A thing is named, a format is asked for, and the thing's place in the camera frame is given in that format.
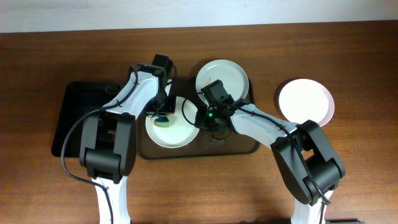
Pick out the light blue-grey plate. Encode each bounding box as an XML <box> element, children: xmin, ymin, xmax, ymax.
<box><xmin>195</xmin><ymin>60</ymin><xmax>249</xmax><ymax>105</ymax></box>

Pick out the black tray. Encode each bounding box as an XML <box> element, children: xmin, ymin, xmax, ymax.
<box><xmin>51</xmin><ymin>81</ymin><xmax>121</xmax><ymax>157</ymax></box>

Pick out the pink plate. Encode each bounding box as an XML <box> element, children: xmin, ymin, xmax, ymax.
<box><xmin>277</xmin><ymin>78</ymin><xmax>335</xmax><ymax>126</ymax></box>

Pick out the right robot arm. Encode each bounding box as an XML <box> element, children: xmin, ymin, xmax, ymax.
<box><xmin>195</xmin><ymin>100</ymin><xmax>346</xmax><ymax>223</ymax></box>

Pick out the green yellow sponge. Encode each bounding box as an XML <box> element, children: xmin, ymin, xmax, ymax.
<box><xmin>154</xmin><ymin>116</ymin><xmax>170</xmax><ymax>128</ymax></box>

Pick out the white cream plate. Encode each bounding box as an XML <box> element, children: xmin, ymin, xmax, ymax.
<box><xmin>145</xmin><ymin>96</ymin><xmax>199</xmax><ymax>148</ymax></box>

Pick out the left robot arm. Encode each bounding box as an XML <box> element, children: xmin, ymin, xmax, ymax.
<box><xmin>79</xmin><ymin>62</ymin><xmax>176</xmax><ymax>223</ymax></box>

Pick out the brown serving tray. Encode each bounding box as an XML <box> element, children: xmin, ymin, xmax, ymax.
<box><xmin>137</xmin><ymin>77</ymin><xmax>260</xmax><ymax>160</ymax></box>

